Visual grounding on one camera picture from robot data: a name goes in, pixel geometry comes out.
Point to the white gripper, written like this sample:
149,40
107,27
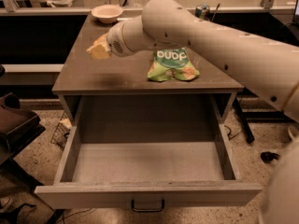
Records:
115,40

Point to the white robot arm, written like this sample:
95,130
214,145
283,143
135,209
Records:
268,68

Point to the grey cabinet counter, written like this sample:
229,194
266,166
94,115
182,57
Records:
84,76

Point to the open grey top drawer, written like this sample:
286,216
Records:
149,148

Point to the white bowl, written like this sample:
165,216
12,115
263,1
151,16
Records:
107,14

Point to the green chip bag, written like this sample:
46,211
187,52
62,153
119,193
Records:
172,64

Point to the energy drink can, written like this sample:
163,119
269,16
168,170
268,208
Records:
202,12

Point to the dark brown chair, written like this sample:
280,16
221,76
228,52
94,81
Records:
18,127

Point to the black floor stand leg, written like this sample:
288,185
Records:
248,133

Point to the black caster leg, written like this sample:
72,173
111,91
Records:
268,157

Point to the wire mesh basket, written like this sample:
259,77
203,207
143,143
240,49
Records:
62,132

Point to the black drawer handle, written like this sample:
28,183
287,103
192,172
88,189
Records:
149,207

